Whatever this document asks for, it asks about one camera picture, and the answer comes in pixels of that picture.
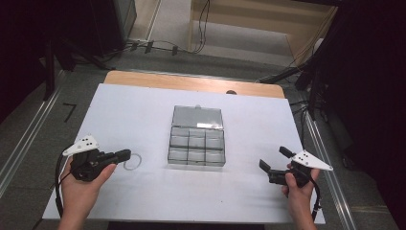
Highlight black floor cables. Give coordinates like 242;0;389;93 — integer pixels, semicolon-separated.
288;99;310;151

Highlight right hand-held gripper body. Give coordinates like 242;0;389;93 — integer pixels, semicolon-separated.
268;149;334;188

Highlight person's left hand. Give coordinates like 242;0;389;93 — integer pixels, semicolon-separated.
59;164;118;212

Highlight person's right hand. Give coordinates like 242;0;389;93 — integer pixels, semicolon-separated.
281;163;321;211

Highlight metal floor rail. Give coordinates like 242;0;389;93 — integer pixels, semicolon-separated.
302;109;358;230
0;70;66;198

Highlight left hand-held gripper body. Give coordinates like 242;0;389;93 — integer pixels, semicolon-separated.
62;134;108;182

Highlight beige wooden shelf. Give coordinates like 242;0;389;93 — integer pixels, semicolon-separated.
188;0;339;67

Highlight clear plastic compartment box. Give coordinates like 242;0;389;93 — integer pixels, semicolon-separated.
167;104;227;167

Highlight right hand-held gripper cable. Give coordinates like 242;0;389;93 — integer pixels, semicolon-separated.
306;176;322;222

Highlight left hand-held gripper cable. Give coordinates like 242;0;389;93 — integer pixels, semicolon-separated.
55;145;75;219

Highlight hand-held gripper cable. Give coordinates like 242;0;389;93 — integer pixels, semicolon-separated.
306;176;322;222
55;145;75;219

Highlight grey cabinet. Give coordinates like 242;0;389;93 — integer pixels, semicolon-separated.
113;0;138;49

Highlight white power strip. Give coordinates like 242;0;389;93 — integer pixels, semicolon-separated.
126;37;151;46

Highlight black hanging cable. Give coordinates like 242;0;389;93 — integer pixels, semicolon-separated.
192;0;212;55

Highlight dark curtain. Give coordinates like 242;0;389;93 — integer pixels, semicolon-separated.
0;0;108;125
317;0;406;230

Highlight white table board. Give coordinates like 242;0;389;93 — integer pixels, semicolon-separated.
42;83;326;224

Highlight wooden table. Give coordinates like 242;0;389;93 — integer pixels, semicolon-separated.
103;70;285;100

